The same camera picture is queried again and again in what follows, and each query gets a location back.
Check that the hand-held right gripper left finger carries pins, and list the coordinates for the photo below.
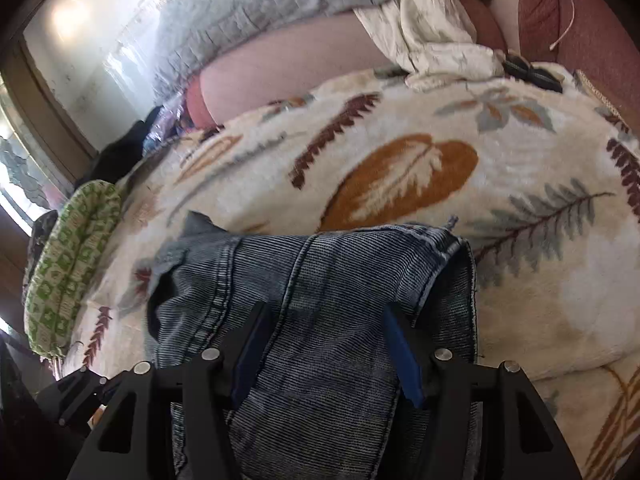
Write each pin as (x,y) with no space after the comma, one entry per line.
(247,360)

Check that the black remote control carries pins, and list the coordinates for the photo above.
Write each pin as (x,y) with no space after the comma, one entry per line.
(532,74)

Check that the grey quilted pillow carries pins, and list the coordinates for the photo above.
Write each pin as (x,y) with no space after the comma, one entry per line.
(240,25)

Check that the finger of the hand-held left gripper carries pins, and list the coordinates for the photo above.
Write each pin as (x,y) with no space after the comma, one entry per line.
(75,397)

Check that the large pink red sofa cushion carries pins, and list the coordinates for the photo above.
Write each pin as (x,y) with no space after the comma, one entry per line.
(590,20)

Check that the white crumpled cloth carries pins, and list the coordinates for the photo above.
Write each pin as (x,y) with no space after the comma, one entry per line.
(430,35)

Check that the green patterned cloth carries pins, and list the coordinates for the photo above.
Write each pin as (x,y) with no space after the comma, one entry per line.
(65,270)

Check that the pink red bolster cushion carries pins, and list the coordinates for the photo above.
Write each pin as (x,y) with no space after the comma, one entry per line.
(300,75)

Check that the purple floral cloth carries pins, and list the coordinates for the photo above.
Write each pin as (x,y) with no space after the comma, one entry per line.
(167,125)

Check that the black cloth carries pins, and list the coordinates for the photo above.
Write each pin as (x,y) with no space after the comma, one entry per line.
(122,155)

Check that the leaf printed cream blanket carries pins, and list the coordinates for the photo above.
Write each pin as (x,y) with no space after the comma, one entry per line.
(400,170)

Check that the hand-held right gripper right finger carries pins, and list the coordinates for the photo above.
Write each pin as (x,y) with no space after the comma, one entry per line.
(406,360)

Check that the wooden door frame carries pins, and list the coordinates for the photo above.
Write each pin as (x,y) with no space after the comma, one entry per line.
(45,125)

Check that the blue denim pants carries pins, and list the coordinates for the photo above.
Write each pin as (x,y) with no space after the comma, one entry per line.
(330,300)

